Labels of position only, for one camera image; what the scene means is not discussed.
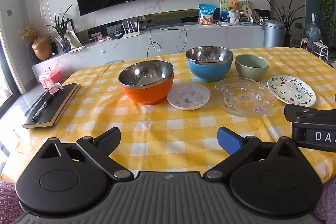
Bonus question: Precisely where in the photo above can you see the white round stand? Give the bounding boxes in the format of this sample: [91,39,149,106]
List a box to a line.
[311,41,330,59]

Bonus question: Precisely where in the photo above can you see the glass sliding door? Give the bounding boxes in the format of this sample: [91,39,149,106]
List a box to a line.
[0,30,24,114]

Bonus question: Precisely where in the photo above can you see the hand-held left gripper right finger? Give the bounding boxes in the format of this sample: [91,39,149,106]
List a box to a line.
[203,127,302,180]

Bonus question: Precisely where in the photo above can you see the white drawing card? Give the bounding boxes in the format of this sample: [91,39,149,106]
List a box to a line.
[66,30,82,48]

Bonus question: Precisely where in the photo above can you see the dried flower bunch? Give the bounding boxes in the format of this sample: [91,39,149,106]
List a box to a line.
[19,25,37,44]

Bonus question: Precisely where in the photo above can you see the green picture card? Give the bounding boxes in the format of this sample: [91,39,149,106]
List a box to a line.
[219,0,249,22]

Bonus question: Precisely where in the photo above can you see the black notebook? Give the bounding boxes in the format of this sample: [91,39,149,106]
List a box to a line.
[22,83,81,129]

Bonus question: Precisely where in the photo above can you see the pink gift box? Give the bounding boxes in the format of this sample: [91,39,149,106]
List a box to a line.
[39,68,61,88]

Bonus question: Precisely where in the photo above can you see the white painted plate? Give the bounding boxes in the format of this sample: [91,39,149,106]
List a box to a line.
[267,75,316,108]

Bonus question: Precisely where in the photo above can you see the round paper fan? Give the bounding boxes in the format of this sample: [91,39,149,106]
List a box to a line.
[241,4,253,22]

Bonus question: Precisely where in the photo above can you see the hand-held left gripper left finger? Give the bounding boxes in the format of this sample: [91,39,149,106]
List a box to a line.
[35,127,134,180]

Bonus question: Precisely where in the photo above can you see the blue snack bag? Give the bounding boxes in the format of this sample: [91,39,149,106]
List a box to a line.
[198,4,216,25]

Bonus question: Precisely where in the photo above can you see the plant in blue glass vase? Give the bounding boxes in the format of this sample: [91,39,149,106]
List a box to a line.
[45,4,74,53]

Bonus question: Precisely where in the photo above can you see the gold round vase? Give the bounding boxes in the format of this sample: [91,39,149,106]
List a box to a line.
[32,35,52,61]

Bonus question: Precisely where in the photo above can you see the green ceramic bowl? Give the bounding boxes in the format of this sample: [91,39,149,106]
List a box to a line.
[235,54,269,82]

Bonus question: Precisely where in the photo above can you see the clear glass plate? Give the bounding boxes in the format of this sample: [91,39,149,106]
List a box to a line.
[215,77,275,117]

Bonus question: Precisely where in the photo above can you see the blue water jug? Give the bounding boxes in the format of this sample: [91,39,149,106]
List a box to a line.
[304,14,322,50]

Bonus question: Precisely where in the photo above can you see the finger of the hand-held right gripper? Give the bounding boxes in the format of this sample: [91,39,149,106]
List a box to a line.
[284,103,336,124]

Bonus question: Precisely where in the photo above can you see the small white sticker plate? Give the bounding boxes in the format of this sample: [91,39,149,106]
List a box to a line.
[167,83,211,111]

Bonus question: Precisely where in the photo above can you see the white router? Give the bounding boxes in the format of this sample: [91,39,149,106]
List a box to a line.
[121,19,141,39]

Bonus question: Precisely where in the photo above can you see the blue steel bowl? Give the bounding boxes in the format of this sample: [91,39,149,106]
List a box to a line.
[185,46,234,83]

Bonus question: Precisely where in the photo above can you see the white marble TV cabinet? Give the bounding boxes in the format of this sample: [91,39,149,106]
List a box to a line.
[31,22,265,80]

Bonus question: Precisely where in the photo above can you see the leafy green plant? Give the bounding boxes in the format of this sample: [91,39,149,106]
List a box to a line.
[306,0,336,38]

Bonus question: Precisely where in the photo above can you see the orange steel bowl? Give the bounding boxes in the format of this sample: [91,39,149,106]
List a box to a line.
[118,60,174,105]

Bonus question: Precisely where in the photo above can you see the long-leaf potted plant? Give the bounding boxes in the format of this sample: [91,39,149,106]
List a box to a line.
[265,0,306,47]

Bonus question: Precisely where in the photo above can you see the pink candy wrapper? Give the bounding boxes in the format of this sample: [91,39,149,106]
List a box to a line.
[49,83,65,94]

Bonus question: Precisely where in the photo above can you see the black cable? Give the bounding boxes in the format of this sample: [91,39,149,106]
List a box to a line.
[146,25,187,55]

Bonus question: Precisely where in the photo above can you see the black pen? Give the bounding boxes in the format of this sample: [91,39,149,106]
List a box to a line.
[31,94,54,123]

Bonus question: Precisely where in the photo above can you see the brown teddy bear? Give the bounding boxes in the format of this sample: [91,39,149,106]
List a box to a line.
[227,0,241,13]

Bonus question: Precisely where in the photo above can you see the grey trash bin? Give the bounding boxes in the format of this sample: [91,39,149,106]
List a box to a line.
[263,20,286,48]

